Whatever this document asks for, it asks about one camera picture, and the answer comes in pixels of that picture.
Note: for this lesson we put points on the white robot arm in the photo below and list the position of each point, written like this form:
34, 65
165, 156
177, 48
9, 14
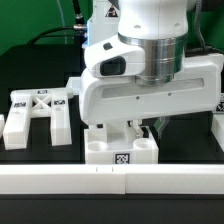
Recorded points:
160, 28

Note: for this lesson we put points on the white chair back frame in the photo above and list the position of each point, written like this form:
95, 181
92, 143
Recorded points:
31, 104

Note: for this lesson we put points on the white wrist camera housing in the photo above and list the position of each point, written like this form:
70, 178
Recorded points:
112, 58

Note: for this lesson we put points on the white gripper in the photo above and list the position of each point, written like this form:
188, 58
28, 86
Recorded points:
196, 88

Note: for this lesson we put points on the white chair seat part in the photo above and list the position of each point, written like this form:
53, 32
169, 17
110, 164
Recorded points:
116, 143

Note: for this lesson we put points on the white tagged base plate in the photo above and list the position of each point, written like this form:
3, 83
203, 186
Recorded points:
74, 83

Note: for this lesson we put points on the white front rail barrier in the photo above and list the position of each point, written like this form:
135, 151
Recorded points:
112, 179

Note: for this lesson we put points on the white tagged right block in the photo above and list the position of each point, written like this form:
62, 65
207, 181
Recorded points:
220, 106

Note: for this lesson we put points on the white part left edge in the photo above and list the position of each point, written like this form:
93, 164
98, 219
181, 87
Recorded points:
2, 124

